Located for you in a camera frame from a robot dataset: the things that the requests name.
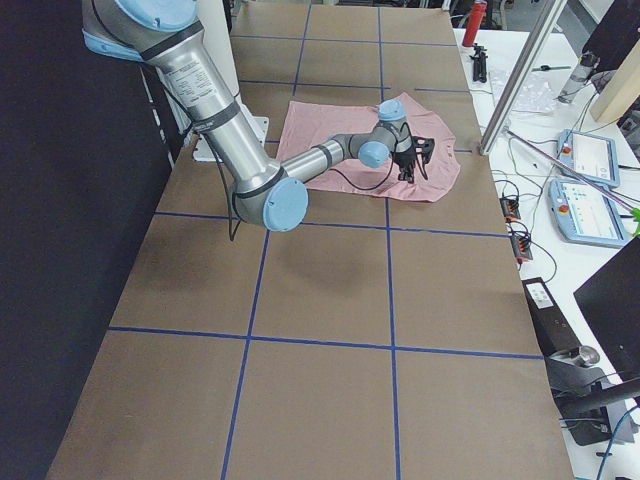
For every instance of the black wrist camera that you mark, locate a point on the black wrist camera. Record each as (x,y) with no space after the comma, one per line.
(426,146)

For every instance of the pink Snoopy t-shirt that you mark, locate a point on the pink Snoopy t-shirt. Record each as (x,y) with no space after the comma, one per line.
(308,124)

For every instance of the brown table mat blue grid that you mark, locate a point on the brown table mat blue grid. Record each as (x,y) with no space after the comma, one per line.
(378,340)

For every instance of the orange black connector block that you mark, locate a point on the orange black connector block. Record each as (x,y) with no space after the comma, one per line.
(510,209)

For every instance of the black box with label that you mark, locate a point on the black box with label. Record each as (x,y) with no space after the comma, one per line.
(553,331)

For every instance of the black folded tripod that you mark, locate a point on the black folded tripod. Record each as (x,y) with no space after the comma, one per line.
(479,66)

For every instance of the lower teach pendant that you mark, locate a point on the lower teach pendant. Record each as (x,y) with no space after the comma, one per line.
(585,216)

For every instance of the aluminium frame post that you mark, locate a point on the aluminium frame post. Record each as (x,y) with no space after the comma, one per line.
(536,40)

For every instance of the red bottle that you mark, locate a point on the red bottle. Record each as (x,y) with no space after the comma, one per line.
(475,19)

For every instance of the clear plastic bag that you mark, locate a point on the clear plastic bag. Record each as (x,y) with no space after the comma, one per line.
(535,95)

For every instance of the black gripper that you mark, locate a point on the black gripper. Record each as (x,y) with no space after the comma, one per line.
(405,157)

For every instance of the black monitor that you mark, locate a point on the black monitor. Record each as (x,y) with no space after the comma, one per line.
(609,302)

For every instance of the clear water bottle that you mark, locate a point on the clear water bottle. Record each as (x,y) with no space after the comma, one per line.
(579,77)

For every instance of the teach pendant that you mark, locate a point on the teach pendant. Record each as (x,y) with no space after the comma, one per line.
(585,216)
(591,155)

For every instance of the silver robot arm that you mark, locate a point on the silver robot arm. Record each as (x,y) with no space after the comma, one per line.
(168,35)

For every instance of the metal reacher stick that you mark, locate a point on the metal reacher stick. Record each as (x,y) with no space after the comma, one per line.
(633,211)

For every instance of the upper teach pendant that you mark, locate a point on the upper teach pendant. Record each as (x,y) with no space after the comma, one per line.
(591,155)

